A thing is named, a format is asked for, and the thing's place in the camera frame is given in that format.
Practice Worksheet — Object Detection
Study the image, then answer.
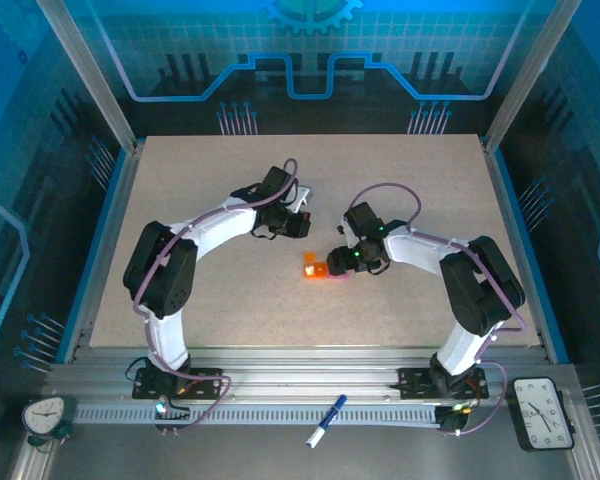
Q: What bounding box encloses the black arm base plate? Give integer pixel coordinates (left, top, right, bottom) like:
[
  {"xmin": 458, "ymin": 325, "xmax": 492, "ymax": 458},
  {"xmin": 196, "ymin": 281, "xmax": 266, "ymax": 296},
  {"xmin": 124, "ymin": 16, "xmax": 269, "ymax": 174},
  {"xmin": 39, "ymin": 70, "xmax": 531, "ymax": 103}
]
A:
[
  {"xmin": 397, "ymin": 367, "xmax": 490, "ymax": 400},
  {"xmin": 132, "ymin": 367, "xmax": 225, "ymax": 401}
]

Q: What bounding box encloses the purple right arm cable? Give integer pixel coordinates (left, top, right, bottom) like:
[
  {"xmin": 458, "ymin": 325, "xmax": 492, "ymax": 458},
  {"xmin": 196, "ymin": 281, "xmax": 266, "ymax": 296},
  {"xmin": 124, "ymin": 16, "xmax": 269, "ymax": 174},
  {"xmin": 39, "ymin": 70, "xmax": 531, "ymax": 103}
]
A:
[{"xmin": 349, "ymin": 182, "xmax": 526, "ymax": 437}]

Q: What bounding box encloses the blue printed back panel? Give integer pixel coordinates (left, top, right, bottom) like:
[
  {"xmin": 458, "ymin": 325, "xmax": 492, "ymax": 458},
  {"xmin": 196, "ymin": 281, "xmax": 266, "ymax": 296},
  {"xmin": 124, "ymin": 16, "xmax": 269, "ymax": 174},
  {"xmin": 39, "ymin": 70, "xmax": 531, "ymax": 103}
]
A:
[{"xmin": 62, "ymin": 0, "xmax": 556, "ymax": 136}]

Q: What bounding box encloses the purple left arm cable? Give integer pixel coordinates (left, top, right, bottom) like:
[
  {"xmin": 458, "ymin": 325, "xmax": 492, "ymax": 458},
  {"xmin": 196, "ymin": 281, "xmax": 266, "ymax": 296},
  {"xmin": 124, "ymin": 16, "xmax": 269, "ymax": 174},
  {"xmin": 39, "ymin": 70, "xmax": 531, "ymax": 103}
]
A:
[{"xmin": 132, "ymin": 157, "xmax": 301, "ymax": 437}]

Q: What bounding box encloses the blue table edge strip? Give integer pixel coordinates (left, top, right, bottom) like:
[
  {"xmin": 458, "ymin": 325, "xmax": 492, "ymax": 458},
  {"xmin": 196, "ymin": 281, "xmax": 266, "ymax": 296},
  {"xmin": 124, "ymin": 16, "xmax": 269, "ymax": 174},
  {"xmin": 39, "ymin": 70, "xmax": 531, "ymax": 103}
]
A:
[
  {"xmin": 62, "ymin": 147, "xmax": 131, "ymax": 364},
  {"xmin": 492, "ymin": 147, "xmax": 571, "ymax": 364}
]

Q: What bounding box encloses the long aluminium base rail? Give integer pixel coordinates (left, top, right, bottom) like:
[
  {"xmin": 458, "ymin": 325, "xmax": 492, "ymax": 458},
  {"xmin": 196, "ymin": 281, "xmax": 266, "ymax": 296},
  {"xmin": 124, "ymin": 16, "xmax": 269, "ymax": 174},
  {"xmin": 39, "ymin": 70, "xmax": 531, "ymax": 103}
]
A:
[{"xmin": 44, "ymin": 347, "xmax": 579, "ymax": 406}]

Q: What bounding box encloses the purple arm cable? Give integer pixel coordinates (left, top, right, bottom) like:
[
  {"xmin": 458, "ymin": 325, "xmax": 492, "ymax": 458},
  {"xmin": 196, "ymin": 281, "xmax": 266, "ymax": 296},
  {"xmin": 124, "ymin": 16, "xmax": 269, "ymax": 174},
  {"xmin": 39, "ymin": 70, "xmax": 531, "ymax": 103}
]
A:
[
  {"xmin": 132, "ymin": 157, "xmax": 301, "ymax": 437},
  {"xmin": 349, "ymin": 182, "xmax": 526, "ymax": 437}
]

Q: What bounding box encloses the round grey clock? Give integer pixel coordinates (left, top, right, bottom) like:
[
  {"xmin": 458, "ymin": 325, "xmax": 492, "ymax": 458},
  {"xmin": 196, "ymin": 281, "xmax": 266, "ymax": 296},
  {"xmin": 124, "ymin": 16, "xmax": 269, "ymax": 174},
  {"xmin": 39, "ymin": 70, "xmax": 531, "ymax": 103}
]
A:
[{"xmin": 21, "ymin": 394, "xmax": 79, "ymax": 447}]

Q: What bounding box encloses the black rectangular clock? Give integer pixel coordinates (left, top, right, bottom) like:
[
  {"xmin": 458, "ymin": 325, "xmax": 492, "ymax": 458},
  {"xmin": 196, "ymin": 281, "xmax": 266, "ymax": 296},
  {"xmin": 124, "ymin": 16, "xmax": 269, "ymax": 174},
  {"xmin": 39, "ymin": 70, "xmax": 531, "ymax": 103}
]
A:
[{"xmin": 509, "ymin": 376, "xmax": 577, "ymax": 454}]

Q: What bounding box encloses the aluminium frame post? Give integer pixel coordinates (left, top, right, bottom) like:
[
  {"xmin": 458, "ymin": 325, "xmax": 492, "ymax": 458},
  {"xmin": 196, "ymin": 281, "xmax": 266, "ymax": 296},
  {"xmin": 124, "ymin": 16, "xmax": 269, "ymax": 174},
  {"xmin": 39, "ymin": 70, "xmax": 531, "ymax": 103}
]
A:
[
  {"xmin": 484, "ymin": 0, "xmax": 581, "ymax": 151},
  {"xmin": 35, "ymin": 0, "xmax": 139, "ymax": 151}
]

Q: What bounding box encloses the slotted grey cable duct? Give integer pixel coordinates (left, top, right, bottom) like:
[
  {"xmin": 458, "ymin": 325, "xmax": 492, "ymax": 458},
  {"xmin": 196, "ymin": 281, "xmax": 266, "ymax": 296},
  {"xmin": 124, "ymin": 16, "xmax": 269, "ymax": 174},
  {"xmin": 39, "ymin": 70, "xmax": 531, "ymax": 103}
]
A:
[{"xmin": 72, "ymin": 403, "xmax": 441, "ymax": 427}]

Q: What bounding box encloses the blue white marker pen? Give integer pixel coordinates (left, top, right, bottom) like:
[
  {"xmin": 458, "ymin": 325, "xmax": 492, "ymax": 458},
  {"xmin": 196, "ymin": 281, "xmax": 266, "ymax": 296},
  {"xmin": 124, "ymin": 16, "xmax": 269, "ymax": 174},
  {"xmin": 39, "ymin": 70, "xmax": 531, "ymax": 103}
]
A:
[{"xmin": 305, "ymin": 393, "xmax": 349, "ymax": 449}]

